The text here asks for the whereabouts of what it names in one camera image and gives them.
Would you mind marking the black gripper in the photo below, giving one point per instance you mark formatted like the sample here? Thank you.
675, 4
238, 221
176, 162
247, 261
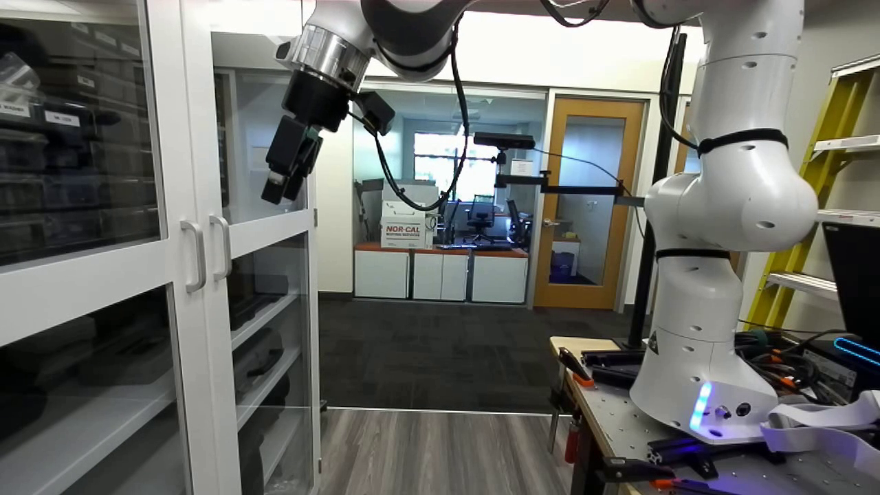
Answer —
298, 147

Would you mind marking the glass cabinet door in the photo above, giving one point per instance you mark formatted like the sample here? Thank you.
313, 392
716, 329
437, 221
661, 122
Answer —
91, 290
265, 232

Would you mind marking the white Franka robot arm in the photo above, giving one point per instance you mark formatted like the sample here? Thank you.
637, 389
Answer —
744, 182

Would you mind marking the white display cabinet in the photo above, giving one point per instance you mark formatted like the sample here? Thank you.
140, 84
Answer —
195, 139

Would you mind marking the low white cabinet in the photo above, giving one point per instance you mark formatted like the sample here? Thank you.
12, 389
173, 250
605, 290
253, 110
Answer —
379, 274
502, 275
440, 275

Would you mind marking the wooden door with glass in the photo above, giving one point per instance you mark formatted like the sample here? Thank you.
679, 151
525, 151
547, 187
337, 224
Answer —
547, 182

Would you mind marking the black tool case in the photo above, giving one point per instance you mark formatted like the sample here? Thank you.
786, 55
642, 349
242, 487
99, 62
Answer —
257, 292

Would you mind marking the white box device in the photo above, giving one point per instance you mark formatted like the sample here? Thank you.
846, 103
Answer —
403, 228

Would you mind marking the grey plastic tool case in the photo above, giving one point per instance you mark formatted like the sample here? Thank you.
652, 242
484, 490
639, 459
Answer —
263, 355

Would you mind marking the dark blue lab equipment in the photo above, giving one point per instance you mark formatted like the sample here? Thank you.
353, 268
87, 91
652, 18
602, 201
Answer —
476, 221

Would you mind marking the black drawer organizer white labels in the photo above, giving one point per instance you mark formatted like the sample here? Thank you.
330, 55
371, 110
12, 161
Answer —
65, 165

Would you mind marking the blue bin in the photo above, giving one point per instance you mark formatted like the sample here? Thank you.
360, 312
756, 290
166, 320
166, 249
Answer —
561, 265

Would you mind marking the black red clamp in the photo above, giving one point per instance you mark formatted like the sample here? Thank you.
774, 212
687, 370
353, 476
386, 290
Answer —
594, 362

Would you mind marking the black stand pole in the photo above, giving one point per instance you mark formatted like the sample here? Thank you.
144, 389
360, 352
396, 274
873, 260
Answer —
643, 292

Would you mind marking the wooden workbench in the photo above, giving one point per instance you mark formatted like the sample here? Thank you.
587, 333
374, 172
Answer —
605, 421

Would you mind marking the black orange clamp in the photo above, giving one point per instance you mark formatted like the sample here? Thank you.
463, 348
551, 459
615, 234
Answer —
676, 454

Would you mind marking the yellow ladder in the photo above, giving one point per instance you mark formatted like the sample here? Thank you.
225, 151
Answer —
840, 110

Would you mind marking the white shelf rack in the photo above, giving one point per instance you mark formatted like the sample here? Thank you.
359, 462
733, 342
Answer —
848, 143

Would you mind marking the black monitor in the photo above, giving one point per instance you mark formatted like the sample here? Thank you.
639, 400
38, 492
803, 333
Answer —
857, 285

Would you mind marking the black box blue light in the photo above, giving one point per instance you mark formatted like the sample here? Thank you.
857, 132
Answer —
857, 352

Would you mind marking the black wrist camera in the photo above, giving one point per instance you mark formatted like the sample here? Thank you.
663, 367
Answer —
374, 110

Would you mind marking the black stereo camera bar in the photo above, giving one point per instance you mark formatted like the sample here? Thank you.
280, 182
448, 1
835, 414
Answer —
505, 142

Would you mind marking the black horizontal camera rod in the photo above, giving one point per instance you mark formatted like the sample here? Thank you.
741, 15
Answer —
587, 191

